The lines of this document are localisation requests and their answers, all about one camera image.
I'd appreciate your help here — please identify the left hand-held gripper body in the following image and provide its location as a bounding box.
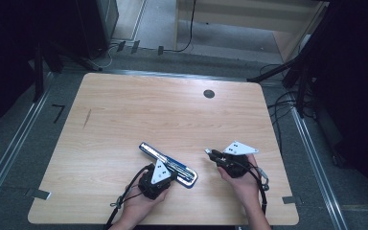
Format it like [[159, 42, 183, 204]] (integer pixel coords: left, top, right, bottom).
[[138, 159, 175, 201]]

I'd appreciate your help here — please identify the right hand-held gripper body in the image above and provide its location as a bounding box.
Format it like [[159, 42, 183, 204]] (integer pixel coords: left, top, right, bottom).
[[216, 140, 260, 179]]

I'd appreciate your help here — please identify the blue stapler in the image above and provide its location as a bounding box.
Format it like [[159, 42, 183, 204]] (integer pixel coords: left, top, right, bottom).
[[138, 141, 199, 190]]

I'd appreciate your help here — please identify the person's right hand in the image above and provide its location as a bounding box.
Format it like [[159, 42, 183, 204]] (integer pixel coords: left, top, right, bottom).
[[217, 154, 262, 209]]

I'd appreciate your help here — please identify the person's left hand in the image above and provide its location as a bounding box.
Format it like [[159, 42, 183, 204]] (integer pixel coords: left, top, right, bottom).
[[120, 184, 171, 225]]

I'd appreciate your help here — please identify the silver metal clip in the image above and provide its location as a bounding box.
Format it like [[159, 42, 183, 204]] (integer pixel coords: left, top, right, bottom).
[[257, 167, 270, 192], [109, 195, 125, 209]]

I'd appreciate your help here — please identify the black metal stand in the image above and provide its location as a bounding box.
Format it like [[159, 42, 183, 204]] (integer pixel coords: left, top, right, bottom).
[[33, 39, 104, 104], [246, 52, 311, 119]]

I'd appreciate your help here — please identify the light wooden shelf unit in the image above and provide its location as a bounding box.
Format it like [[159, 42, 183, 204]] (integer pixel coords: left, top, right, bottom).
[[173, 0, 330, 64]]

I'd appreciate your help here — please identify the black curtain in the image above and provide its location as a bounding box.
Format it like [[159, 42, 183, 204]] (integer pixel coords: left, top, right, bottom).
[[0, 0, 87, 142], [310, 0, 368, 214]]

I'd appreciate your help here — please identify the black cabinet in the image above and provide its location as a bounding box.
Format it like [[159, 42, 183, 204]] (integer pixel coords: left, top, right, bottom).
[[76, 0, 120, 60]]

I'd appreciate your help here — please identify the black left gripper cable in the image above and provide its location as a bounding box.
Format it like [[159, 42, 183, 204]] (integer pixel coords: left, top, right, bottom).
[[103, 163, 155, 230]]

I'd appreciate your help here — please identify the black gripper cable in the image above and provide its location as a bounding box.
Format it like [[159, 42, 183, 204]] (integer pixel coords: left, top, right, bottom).
[[236, 158, 269, 216], [103, 163, 155, 230]]

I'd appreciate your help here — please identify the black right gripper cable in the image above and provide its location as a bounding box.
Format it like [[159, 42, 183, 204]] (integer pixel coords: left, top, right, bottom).
[[236, 158, 269, 216]]

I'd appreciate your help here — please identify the bundle of black cables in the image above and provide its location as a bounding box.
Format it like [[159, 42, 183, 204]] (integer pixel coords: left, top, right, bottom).
[[258, 62, 318, 155]]

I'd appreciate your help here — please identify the metal floor rail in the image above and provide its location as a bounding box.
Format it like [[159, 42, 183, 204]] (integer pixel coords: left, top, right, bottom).
[[0, 71, 56, 222], [287, 91, 350, 230]]

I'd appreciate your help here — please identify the thin black hanging cable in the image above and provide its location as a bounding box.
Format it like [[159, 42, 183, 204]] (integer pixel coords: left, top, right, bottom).
[[163, 0, 196, 54]]

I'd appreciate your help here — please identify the white cable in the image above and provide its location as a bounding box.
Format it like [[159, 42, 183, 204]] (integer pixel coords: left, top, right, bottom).
[[88, 43, 120, 70]]

